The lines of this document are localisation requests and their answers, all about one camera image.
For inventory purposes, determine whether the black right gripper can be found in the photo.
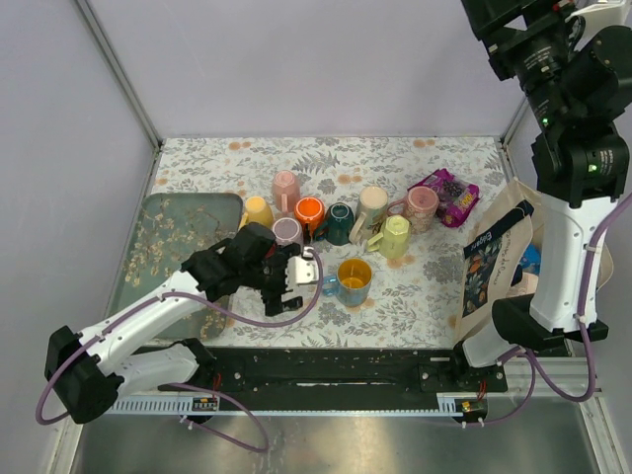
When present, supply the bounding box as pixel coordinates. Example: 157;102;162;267
463;0;581;132

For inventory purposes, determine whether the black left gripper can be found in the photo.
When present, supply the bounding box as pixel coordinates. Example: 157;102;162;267
243;243;303;314

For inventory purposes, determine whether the blue floral mug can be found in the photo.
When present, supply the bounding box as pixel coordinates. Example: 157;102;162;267
322;258;373;307

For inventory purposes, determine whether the light green faceted mug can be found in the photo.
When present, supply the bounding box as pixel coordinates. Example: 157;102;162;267
366;215;411;260

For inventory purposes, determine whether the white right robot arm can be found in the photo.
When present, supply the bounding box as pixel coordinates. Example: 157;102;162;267
449;1;631;391

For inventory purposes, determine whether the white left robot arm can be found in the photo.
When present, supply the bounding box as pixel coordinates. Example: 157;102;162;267
36;223;320;425

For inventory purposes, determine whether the lilac mug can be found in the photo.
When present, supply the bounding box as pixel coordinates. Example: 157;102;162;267
272;217;304;247

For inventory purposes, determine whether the yellow mug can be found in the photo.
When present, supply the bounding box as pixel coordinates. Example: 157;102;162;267
239;196;275;229

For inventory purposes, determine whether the orange mug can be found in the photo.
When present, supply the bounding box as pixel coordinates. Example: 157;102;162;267
294;197;325;237

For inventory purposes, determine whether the light pink ribbed mug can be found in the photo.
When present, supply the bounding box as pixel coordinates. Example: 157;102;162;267
272;170;301;214

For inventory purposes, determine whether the dark teal mug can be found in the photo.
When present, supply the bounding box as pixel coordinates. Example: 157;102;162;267
312;202;355;246

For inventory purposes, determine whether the cream floral mug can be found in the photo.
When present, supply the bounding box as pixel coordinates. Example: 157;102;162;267
349;186;389;244

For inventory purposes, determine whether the pink floral mug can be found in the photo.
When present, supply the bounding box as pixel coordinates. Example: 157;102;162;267
387;186;439;234

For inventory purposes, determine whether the green floral tray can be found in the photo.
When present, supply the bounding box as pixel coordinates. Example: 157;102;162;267
110;193;243;315

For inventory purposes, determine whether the purple candy bag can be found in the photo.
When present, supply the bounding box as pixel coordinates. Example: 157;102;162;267
420;168;480;228

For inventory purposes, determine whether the cream canvas tote bag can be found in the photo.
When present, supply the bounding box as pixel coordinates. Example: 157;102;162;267
455;179;617;351

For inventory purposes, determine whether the blue packet inside bag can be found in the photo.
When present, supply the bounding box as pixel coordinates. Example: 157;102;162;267
519;244;541;276

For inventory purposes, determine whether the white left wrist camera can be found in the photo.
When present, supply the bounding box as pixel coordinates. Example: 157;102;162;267
286;247;320;287

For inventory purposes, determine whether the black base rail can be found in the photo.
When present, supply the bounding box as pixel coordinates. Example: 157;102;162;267
157;348;509;394

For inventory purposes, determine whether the white cable duct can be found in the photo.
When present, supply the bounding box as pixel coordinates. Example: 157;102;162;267
106;394;219;416

